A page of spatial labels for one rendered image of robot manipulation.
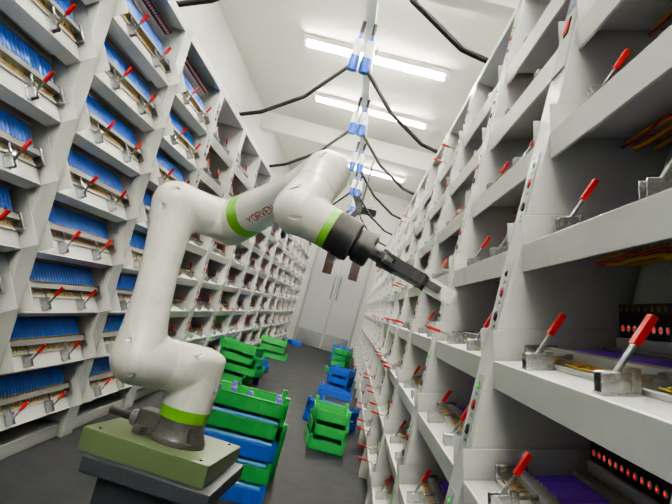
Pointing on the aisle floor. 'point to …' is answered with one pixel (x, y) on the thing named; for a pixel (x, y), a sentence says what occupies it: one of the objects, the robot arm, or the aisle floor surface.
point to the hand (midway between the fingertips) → (439, 291)
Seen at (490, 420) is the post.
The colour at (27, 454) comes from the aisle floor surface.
